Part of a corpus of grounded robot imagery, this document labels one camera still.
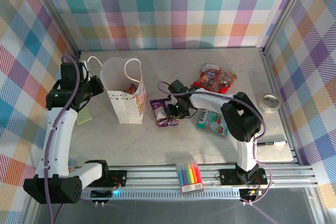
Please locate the purple snack bag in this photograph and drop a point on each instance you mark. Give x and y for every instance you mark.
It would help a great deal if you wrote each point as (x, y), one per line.
(158, 111)

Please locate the teal candy bag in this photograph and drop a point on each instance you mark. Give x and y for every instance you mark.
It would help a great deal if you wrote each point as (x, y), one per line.
(212, 123)

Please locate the red snack bag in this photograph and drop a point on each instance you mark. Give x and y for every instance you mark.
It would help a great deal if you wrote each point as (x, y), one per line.
(210, 77)

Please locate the paper gift bag animal print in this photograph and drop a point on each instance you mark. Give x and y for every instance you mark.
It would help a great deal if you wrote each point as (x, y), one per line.
(126, 108)

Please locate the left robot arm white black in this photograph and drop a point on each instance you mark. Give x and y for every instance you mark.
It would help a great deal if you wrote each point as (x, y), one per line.
(59, 142)

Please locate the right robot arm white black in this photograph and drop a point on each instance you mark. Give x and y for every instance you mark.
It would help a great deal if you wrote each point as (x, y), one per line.
(212, 102)

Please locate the green sticky note pad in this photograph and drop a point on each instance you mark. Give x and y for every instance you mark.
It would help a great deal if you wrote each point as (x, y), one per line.
(85, 117)

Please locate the coloured marker pack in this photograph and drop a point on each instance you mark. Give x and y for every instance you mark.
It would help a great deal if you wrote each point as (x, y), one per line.
(189, 176)

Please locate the white label tag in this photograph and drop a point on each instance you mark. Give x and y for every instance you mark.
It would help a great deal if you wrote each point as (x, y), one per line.
(72, 165)

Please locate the clear tape roll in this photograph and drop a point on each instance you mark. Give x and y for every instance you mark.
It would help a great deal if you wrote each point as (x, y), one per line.
(273, 107)

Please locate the black marker pen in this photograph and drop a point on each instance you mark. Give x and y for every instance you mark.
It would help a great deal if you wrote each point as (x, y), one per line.
(270, 143)

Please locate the black controller board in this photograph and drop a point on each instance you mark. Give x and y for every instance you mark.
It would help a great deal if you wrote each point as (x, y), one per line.
(249, 193)
(99, 194)

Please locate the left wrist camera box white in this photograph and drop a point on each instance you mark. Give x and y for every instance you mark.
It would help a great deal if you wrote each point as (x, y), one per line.
(84, 64)

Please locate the aluminium frame post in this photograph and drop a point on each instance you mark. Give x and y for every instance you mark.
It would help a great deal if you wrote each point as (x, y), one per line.
(59, 22)
(286, 11)

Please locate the aluminium mounting rail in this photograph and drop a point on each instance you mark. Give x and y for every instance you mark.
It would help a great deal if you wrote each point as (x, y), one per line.
(157, 179)

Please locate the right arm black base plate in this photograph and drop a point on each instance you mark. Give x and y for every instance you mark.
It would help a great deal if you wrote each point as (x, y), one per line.
(228, 176)

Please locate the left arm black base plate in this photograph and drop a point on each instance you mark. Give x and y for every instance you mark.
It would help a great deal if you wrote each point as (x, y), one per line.
(118, 178)

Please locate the aluminium side rail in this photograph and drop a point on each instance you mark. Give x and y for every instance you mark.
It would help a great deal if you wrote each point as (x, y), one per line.
(271, 77)

